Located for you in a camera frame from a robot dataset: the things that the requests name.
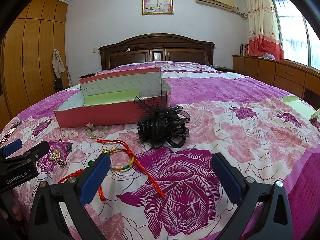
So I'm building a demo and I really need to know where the gold pearl brooch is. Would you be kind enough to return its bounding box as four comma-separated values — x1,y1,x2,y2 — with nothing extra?
49,150,61,163

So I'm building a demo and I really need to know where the wooden wardrobe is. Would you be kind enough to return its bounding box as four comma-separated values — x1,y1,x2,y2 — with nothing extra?
1,0,67,128

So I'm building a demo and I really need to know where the small dark crystal earring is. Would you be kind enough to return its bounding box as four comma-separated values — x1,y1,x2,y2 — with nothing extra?
58,160,67,168

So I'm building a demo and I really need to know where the floral cream red curtain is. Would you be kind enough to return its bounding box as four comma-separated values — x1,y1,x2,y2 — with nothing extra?
246,0,281,61

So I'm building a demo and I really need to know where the pink flower hair clip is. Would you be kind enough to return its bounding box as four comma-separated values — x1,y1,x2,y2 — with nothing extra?
51,131,78,142

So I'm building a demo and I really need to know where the floral pink purple bedspread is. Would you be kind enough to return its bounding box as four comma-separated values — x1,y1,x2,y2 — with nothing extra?
1,62,319,239

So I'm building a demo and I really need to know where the wooden dresser cabinet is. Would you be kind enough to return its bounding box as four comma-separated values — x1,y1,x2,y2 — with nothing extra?
233,55,320,110

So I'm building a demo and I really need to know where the framed wedding photo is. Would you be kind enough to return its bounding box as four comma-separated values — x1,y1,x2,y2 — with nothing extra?
142,0,174,15

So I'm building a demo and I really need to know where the black hanging bag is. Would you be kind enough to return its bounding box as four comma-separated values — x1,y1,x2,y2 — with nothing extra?
54,77,64,92

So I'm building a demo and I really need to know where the wall air conditioner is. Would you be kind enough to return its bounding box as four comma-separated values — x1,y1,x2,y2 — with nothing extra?
195,0,234,11

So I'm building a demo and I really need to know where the pale green bead bracelet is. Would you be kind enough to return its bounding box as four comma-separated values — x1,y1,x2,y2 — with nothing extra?
85,122,111,139

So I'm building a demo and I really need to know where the black ribbon hair clip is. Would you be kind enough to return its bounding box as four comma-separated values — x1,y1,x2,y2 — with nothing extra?
134,97,190,149

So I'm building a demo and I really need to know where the window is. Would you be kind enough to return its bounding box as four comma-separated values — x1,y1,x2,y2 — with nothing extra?
273,0,319,70

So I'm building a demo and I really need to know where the dark wooden headboard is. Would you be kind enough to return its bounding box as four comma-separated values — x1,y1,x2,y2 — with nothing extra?
99,33,215,70

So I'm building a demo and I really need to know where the green paper sheet in box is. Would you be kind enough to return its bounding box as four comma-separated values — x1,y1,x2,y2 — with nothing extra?
84,89,139,106

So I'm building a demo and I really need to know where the person's left hand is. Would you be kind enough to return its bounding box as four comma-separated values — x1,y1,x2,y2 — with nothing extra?
1,188,23,221

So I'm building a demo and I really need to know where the left nightstand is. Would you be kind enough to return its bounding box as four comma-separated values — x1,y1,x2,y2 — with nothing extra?
79,73,95,79

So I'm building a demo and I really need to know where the hanging beige cloth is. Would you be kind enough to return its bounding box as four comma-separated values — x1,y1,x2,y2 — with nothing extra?
52,49,65,79

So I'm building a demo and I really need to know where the pink cardboard shoebox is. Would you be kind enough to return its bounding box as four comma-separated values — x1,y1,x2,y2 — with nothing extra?
54,67,171,128

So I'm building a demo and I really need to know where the green paper sheet on bed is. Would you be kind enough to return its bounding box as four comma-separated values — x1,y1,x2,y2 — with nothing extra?
283,95,319,120

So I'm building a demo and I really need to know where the colorful braided red bracelet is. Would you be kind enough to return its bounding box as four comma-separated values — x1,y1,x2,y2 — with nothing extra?
96,139,166,199

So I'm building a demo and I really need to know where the small dark hair clip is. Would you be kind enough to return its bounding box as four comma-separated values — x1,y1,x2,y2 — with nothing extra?
1,121,22,145

